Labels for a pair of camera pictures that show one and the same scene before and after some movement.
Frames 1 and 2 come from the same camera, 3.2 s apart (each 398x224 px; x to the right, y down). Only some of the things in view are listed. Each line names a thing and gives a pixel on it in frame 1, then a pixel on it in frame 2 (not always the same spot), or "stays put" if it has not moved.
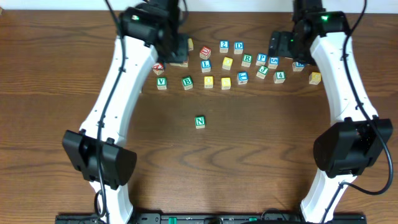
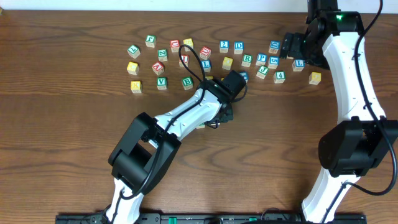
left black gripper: [179, 50] -> [226, 114]
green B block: [188, 83] stays put
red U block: [205, 52] stays put
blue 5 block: [273, 62] stays put
